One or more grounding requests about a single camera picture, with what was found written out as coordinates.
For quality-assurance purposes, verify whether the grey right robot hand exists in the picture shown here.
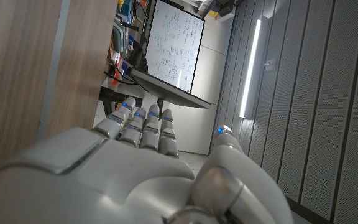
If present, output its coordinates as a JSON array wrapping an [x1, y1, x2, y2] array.
[[0, 96, 295, 224]]

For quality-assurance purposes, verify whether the whiteboard with writing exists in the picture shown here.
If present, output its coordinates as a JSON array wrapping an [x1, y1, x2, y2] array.
[[144, 0, 205, 94]]

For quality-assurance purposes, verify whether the long white light strip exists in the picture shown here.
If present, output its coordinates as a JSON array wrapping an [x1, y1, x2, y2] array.
[[239, 18, 262, 119]]

